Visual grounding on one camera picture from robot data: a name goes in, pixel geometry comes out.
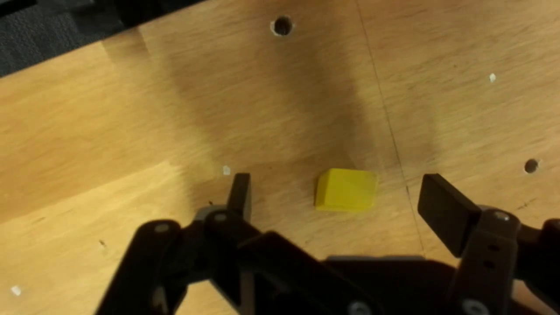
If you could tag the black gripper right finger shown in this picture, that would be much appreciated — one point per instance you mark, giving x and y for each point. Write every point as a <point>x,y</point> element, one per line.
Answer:
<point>496,256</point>

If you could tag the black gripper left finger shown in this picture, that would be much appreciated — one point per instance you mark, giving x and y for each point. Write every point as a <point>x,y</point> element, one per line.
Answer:
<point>234,256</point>

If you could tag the small flat yellow block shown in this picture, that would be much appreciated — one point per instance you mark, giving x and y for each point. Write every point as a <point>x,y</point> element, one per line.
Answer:
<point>346,190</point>

